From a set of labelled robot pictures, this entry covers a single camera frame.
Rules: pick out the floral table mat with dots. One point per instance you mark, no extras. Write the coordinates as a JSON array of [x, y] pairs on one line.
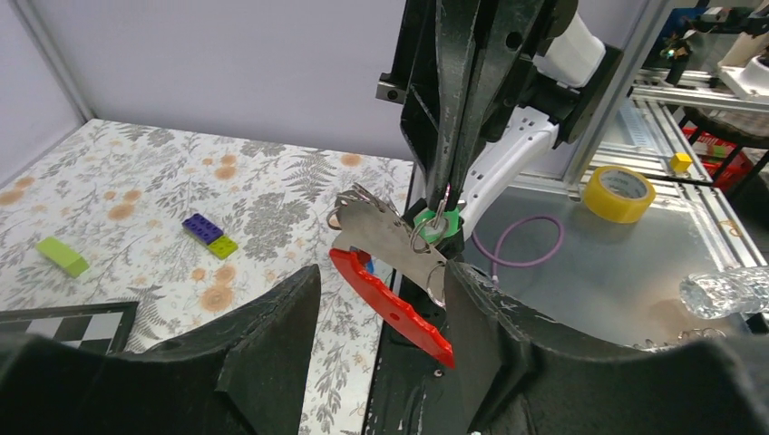
[[117, 193]]

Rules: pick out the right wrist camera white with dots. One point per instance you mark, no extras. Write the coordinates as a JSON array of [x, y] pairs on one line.
[[573, 57]]

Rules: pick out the clear plastic bottle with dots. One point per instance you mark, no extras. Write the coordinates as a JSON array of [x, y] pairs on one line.
[[717, 295]]

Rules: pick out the yellow tape roll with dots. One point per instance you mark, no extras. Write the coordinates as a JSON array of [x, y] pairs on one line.
[[618, 194]]

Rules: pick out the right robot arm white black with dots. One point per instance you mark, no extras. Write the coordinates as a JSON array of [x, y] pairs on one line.
[[527, 136]]

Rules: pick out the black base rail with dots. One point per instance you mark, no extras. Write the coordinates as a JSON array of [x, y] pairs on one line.
[[411, 393]]

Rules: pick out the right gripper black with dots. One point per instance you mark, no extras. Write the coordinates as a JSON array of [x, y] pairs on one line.
[[459, 70]]

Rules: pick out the black grey chessboard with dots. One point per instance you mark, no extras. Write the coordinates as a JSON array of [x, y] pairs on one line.
[[99, 328]]

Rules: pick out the lime green block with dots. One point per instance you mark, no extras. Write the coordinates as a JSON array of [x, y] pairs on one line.
[[63, 256]]

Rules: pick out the spare key rings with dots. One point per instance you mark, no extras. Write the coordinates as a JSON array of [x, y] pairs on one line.
[[685, 339]]

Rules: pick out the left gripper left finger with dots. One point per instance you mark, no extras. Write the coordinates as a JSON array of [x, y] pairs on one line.
[[242, 373]]

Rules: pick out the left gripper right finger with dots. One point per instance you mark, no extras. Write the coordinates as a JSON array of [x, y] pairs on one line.
[[521, 372]]

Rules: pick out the yellow cube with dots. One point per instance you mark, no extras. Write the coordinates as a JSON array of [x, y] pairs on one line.
[[680, 162]]

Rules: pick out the purple and green block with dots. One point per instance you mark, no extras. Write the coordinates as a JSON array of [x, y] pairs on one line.
[[209, 235]]

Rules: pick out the green key tag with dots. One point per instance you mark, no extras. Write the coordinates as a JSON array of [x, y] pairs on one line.
[[434, 229]]

